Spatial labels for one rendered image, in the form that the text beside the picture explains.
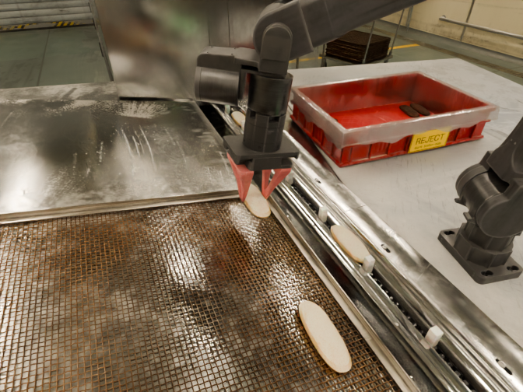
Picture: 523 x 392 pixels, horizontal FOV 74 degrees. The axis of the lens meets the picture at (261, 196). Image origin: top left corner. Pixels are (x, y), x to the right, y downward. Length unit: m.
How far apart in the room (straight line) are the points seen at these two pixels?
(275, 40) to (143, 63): 0.67
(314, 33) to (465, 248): 0.45
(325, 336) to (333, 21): 0.36
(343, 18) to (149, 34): 0.68
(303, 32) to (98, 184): 0.43
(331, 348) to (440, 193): 0.54
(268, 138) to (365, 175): 0.43
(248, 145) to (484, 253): 0.43
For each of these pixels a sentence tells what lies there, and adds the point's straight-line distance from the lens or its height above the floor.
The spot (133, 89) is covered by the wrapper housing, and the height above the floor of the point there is 0.94.
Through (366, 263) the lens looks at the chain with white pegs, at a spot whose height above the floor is 0.86.
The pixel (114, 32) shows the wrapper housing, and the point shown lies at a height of 1.09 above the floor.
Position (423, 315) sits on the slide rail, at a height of 0.85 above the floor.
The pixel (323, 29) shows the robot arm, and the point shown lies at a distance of 0.44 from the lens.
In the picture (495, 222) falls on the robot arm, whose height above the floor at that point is 0.94.
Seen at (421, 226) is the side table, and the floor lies 0.82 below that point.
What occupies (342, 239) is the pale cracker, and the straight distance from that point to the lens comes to 0.63.
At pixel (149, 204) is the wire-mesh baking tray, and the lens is 0.61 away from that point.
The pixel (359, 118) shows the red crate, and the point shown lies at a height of 0.82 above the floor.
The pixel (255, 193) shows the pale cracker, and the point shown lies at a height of 0.95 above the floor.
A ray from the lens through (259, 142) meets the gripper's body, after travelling 0.49.
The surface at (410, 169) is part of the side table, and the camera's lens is 0.94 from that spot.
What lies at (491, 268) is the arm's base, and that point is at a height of 0.84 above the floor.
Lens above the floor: 1.29
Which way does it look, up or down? 37 degrees down
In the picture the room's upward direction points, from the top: straight up
